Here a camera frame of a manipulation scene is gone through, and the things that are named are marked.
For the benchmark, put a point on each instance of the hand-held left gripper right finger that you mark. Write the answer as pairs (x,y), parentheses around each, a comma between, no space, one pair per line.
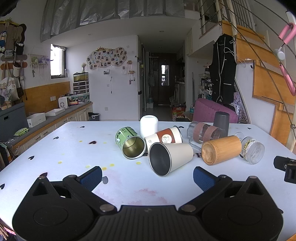
(204,179)

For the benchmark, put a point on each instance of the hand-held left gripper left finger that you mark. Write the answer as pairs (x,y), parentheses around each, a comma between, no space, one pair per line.
(91,179)

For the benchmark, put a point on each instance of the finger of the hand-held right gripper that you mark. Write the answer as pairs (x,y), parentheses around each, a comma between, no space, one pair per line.
(291,173)
(281,163)

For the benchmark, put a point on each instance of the cream steel cup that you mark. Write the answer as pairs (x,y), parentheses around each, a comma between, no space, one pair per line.
(172,155)

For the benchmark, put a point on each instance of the glass cup yellow print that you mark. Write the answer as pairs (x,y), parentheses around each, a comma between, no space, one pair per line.
(253,150)

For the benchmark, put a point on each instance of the bamboo cup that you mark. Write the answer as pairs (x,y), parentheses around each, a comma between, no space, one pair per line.
(222,150)

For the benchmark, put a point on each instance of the clear glass cup brown bands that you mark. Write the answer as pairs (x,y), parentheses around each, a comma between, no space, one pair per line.
(204,134)

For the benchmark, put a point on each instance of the green tin cup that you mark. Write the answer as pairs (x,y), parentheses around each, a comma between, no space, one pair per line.
(129,143)

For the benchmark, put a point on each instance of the brown cartoon print cup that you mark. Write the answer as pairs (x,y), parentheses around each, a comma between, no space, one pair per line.
(165,138)

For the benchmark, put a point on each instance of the dark grey cup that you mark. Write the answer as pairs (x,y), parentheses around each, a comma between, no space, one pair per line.
(221,124)

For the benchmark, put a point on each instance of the white cup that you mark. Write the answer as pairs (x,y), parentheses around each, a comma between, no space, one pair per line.
(149,126)

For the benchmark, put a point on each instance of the black trash bin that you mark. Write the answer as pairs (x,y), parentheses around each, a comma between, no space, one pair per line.
(93,116)

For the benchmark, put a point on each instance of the kitchen counter cabinets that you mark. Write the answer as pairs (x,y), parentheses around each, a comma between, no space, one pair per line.
(53,125)

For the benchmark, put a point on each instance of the purple armchair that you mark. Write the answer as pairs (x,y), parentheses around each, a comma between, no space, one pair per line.
(214,110)

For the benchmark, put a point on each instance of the plastic water bottle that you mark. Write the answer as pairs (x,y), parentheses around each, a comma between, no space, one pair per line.
(192,108)

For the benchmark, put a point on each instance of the colourful cardboard box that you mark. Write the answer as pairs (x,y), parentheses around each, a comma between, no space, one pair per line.
(178,111)

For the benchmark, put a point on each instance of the flat white box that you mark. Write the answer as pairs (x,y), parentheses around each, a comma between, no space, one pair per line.
(55,112)

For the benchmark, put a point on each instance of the white cardboard box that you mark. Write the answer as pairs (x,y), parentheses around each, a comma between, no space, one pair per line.
(36,119)

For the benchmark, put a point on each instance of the white countertop appliance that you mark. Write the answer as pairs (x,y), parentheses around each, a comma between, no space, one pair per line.
(63,102)

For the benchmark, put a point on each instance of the green wet wipes packet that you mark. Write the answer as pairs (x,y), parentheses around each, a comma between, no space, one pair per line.
(21,132)

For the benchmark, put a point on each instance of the wooden staircase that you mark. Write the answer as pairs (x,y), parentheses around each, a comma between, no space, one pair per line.
(266,76)

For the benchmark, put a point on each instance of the washing machine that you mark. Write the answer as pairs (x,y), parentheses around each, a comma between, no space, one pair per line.
(179,93)

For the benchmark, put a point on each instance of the small drawer unit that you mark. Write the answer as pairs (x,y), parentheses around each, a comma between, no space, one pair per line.
(81,87)

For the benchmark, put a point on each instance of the grey storage box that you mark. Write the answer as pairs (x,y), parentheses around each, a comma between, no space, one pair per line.
(11,121)

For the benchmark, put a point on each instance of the fish tank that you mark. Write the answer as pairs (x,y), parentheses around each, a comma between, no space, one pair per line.
(81,76)

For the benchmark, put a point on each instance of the pink clip hanger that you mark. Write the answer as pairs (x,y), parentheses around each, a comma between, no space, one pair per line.
(286,58)

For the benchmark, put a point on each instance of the dark entrance door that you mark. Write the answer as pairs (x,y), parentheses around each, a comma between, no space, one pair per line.
(165,78)

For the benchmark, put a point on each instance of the black jacket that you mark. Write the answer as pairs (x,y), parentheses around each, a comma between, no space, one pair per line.
(223,69)

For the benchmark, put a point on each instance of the cloud-shaped photo board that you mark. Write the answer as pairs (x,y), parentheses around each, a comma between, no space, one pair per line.
(106,58)

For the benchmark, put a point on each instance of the window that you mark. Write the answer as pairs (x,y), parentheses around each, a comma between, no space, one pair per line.
(57,61)

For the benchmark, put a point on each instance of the printed tote bag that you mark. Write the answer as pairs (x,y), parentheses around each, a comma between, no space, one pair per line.
(7,89)

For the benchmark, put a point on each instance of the metal stair railing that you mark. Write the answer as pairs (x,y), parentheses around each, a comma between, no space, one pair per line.
(256,34)

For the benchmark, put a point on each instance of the grey curtain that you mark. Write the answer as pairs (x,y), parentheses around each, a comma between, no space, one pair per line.
(113,12)

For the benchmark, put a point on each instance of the macrame wall shelf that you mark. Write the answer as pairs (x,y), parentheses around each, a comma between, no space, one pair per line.
(38,62)

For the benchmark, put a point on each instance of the wooden wall peg board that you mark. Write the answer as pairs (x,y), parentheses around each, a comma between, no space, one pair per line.
(10,38)

